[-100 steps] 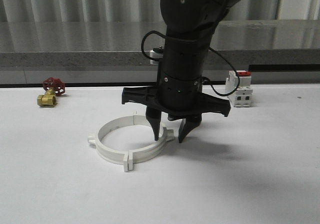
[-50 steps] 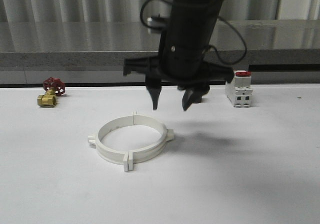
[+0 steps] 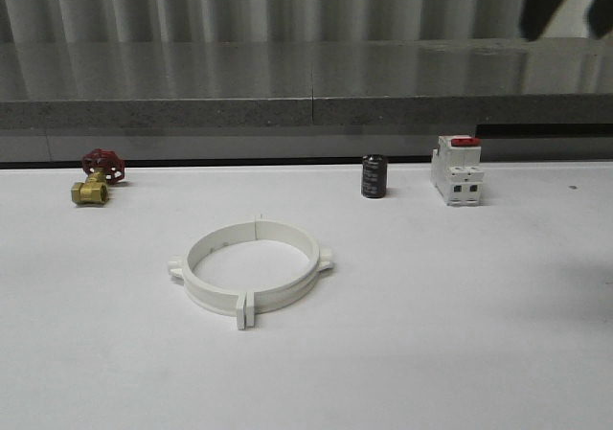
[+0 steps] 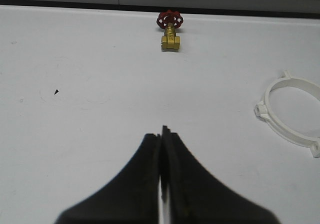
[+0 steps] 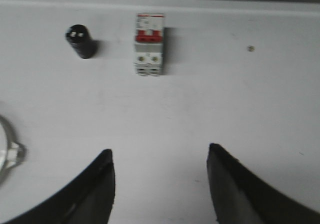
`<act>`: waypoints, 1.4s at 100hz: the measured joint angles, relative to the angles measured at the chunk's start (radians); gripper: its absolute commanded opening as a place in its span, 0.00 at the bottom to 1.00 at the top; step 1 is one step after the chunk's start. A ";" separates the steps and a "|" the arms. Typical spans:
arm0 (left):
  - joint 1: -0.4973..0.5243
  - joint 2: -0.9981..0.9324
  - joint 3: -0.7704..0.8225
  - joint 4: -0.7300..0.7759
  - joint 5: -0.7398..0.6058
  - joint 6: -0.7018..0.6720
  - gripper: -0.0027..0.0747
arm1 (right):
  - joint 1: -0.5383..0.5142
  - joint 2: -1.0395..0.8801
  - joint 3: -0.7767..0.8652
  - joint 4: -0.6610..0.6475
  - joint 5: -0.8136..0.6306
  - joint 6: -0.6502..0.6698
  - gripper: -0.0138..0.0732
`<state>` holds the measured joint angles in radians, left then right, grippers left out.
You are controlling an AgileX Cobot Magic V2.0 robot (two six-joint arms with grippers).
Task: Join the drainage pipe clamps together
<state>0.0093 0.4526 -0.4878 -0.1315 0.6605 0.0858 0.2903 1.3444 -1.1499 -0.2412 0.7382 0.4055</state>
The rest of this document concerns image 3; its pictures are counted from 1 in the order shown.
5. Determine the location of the white half pipe clamp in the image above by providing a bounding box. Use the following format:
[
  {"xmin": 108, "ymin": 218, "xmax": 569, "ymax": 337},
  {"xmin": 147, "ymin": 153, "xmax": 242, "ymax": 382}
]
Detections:
[
  {"xmin": 237, "ymin": 218, "xmax": 333, "ymax": 329},
  {"xmin": 168, "ymin": 218, "xmax": 258, "ymax": 330}
]

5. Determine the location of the grey stone counter ledge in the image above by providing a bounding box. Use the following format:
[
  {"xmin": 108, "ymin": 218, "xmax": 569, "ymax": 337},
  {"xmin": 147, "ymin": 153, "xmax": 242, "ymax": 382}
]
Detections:
[{"xmin": 1, "ymin": 39, "xmax": 612, "ymax": 137}]

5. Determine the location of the black cylindrical capacitor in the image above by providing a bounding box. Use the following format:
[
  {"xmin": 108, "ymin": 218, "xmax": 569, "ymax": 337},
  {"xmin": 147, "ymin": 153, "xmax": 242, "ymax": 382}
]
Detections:
[{"xmin": 361, "ymin": 154, "xmax": 388, "ymax": 198}]

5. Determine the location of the brass valve red handwheel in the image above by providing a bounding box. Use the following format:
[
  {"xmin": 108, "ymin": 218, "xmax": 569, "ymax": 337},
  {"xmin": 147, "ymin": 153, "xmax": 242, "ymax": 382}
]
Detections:
[{"xmin": 71, "ymin": 148, "xmax": 125, "ymax": 205}]

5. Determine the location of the white circuit breaker red switch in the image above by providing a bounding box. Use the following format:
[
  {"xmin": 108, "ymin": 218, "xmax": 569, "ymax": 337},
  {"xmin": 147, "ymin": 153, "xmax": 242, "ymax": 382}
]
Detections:
[{"xmin": 431, "ymin": 135, "xmax": 484, "ymax": 206}]

